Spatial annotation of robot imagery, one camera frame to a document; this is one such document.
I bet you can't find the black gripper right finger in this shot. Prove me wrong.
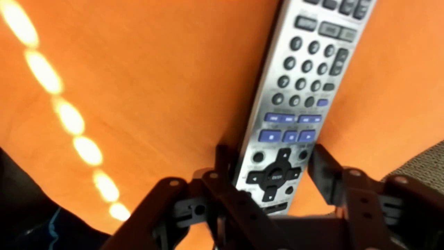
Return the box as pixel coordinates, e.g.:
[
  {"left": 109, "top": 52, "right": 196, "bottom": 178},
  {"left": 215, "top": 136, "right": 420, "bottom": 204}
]
[{"left": 307, "top": 145, "right": 402, "bottom": 250}]

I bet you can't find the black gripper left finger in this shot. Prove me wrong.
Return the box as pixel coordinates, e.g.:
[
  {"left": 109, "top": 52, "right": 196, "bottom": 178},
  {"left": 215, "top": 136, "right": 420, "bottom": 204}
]
[{"left": 201, "top": 145, "right": 294, "bottom": 250}]

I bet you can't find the dark navy pillow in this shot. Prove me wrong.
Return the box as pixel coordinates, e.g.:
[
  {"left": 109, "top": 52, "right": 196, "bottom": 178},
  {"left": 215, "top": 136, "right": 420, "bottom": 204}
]
[{"left": 0, "top": 150, "right": 109, "bottom": 250}]

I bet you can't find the silver remote control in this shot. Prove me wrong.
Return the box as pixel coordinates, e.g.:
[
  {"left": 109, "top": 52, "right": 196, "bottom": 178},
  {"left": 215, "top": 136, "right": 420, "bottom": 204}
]
[{"left": 233, "top": 0, "right": 377, "bottom": 215}]

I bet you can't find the orange pillow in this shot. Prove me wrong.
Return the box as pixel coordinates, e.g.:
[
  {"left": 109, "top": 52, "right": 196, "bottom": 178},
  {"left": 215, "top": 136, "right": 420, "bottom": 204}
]
[{"left": 0, "top": 0, "right": 444, "bottom": 250}]

